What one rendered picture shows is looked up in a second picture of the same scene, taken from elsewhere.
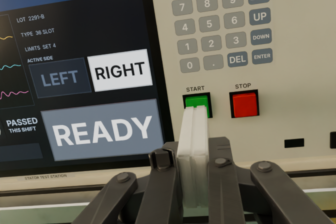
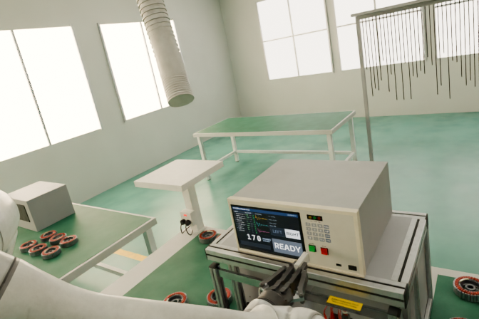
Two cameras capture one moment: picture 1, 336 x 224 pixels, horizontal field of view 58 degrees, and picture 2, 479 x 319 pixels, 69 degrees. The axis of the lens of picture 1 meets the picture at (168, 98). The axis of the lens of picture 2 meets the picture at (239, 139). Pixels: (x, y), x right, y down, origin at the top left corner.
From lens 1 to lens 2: 90 cm
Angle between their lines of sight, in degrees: 27
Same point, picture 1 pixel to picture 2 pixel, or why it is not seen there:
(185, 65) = (308, 237)
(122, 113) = (292, 244)
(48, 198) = (271, 261)
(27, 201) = (266, 260)
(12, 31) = (266, 218)
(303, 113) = (340, 258)
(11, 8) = (266, 213)
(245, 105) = (323, 251)
